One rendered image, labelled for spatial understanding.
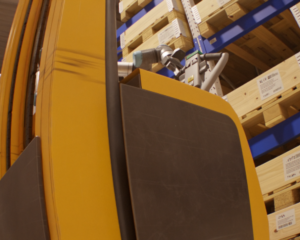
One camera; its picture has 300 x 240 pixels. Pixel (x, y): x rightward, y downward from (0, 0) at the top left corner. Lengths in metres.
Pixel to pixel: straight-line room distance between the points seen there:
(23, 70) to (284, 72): 1.52
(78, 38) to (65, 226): 0.42
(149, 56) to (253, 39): 1.38
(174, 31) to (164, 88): 2.19
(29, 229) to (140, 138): 0.33
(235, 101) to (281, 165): 0.61
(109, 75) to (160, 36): 2.31
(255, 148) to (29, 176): 1.71
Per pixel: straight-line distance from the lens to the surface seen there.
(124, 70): 2.02
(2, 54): 12.44
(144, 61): 1.90
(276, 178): 2.00
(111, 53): 0.82
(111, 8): 0.93
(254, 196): 0.92
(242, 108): 2.26
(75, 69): 0.73
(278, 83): 2.13
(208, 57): 1.58
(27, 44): 1.54
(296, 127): 2.05
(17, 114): 1.35
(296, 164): 1.94
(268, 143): 2.16
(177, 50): 1.82
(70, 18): 0.82
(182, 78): 1.65
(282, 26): 2.98
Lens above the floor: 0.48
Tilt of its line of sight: 23 degrees up
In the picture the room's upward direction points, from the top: 7 degrees counter-clockwise
